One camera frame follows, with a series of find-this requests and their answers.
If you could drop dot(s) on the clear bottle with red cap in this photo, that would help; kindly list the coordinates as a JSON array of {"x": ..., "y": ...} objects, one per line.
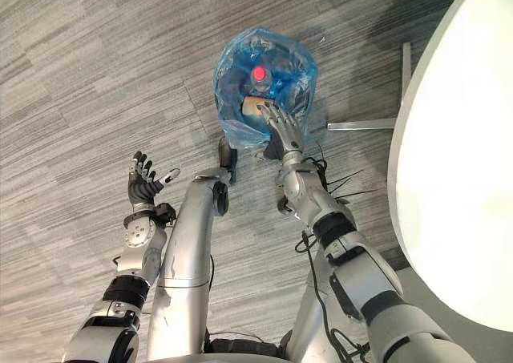
[{"x": 262, "y": 78}]

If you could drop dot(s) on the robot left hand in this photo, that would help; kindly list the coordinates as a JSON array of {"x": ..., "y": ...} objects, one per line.
[{"x": 141, "y": 190}]

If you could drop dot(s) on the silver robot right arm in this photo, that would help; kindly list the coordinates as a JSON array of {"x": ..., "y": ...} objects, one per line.
[{"x": 352, "y": 251}]

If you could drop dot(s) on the silver metal table base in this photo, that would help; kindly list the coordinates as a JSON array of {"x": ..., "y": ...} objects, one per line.
[{"x": 360, "y": 124}]

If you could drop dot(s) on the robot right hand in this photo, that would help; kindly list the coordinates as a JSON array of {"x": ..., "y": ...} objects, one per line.
[{"x": 285, "y": 132}]

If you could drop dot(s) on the white round table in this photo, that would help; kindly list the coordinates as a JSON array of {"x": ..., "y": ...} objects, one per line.
[{"x": 457, "y": 138}]

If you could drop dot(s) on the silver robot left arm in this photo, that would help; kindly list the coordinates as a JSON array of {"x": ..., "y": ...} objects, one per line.
[{"x": 134, "y": 255}]

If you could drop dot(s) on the silver robot right leg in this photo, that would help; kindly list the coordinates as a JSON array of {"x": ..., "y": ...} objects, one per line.
[{"x": 310, "y": 323}]

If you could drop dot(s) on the blue plastic trash bag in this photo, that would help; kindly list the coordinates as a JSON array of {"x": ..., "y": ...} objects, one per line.
[{"x": 232, "y": 110}]

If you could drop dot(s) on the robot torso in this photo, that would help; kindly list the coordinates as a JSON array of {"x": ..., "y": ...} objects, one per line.
[{"x": 240, "y": 350}]

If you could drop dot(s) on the silver robot leg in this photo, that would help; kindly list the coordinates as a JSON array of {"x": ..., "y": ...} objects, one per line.
[
  {"x": 188, "y": 251},
  {"x": 310, "y": 323}
]

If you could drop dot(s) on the brown paper rubbish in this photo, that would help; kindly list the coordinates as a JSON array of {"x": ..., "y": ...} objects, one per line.
[{"x": 250, "y": 106}]

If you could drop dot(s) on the silver robot left leg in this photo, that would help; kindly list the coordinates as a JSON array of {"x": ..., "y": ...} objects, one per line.
[{"x": 188, "y": 251}]

